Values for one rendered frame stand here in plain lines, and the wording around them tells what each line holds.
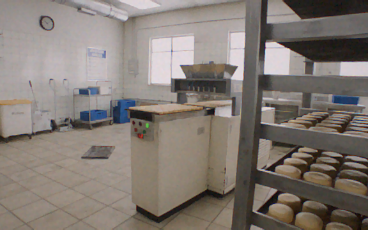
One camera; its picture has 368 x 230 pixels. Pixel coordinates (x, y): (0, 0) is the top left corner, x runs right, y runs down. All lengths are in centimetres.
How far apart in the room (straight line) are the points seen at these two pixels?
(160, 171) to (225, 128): 74
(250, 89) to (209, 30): 551
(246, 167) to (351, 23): 29
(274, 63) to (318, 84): 502
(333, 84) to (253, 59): 13
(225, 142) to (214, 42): 389
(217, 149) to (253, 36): 190
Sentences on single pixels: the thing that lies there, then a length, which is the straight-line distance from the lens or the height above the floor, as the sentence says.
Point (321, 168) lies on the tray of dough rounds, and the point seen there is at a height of 97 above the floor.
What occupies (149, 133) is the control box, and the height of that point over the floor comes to 76.
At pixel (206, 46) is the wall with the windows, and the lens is 589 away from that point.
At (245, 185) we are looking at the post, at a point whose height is 95.
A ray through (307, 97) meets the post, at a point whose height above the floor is 110.
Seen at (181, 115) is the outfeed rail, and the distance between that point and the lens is 190.
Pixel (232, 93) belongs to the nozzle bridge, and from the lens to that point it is 217.
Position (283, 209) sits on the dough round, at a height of 88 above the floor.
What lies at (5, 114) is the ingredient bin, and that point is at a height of 53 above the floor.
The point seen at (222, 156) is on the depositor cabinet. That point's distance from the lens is 226.
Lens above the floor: 113
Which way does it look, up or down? 8 degrees down
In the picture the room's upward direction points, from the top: 2 degrees clockwise
